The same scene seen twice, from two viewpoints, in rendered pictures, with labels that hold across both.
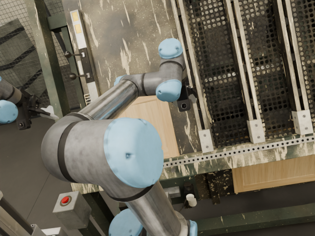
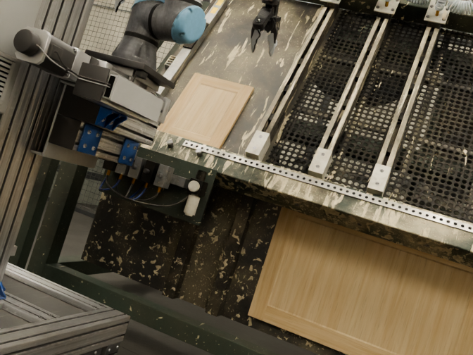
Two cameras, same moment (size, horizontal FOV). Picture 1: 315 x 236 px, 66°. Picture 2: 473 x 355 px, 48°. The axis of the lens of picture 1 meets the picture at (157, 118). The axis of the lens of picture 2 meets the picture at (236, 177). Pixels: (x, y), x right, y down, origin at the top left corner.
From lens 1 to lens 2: 1.73 m
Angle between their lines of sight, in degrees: 36
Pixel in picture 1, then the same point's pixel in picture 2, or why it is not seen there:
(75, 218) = not seen: hidden behind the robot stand
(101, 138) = not seen: outside the picture
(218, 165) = (252, 175)
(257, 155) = (303, 188)
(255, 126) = (321, 154)
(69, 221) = not seen: hidden behind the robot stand
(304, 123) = (377, 177)
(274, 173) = (320, 307)
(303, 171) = (365, 329)
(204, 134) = (260, 135)
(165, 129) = (222, 121)
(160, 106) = (236, 99)
